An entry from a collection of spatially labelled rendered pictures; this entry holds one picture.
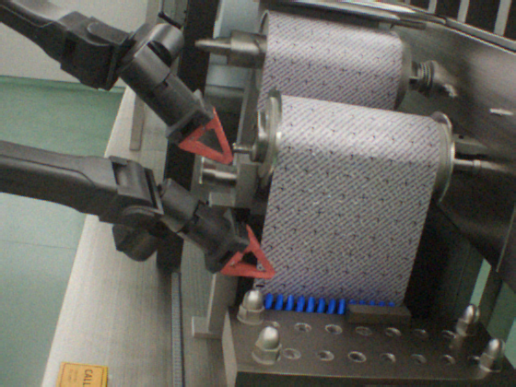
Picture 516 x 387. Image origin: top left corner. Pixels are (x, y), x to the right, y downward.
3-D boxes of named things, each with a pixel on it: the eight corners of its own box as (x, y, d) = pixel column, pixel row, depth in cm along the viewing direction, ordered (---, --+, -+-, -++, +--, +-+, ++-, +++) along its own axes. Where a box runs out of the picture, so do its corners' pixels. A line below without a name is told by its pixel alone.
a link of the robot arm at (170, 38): (73, 81, 93) (83, 30, 88) (105, 45, 102) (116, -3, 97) (149, 111, 94) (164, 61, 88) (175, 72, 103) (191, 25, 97)
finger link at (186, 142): (213, 182, 97) (167, 135, 94) (210, 166, 103) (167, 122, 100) (250, 150, 96) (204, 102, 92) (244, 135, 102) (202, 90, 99)
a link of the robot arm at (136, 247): (130, 208, 85) (118, 158, 90) (85, 260, 90) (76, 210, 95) (204, 228, 93) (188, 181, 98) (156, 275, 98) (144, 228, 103)
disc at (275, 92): (253, 160, 109) (271, 72, 102) (257, 160, 109) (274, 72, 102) (263, 208, 96) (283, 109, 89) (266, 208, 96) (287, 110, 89)
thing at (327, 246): (250, 303, 102) (270, 186, 95) (397, 313, 105) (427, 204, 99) (250, 305, 101) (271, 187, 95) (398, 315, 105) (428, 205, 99)
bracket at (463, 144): (439, 141, 105) (442, 129, 104) (472, 146, 105) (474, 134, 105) (451, 151, 100) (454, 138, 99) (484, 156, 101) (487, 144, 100)
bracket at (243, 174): (189, 322, 115) (213, 148, 105) (227, 325, 116) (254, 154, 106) (190, 337, 111) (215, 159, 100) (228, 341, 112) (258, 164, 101)
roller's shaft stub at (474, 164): (427, 169, 106) (432, 142, 104) (465, 173, 107) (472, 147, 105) (436, 178, 102) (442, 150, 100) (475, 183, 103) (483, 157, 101)
